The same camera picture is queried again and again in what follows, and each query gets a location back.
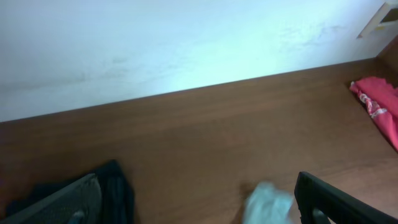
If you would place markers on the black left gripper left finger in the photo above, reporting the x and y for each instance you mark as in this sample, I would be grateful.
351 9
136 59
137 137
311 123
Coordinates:
79 202

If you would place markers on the folded dark navy garment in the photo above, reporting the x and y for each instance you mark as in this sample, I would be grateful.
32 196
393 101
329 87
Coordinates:
117 194

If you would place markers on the red t-shirt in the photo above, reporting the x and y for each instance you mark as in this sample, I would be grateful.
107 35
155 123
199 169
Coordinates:
380 100

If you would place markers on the wall fixture frame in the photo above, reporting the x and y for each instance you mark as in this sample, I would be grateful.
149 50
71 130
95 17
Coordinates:
385 16

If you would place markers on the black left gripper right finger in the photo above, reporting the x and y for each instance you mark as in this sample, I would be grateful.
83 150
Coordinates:
320 202

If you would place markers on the light blue t-shirt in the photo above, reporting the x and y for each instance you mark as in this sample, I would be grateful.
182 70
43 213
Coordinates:
267 205

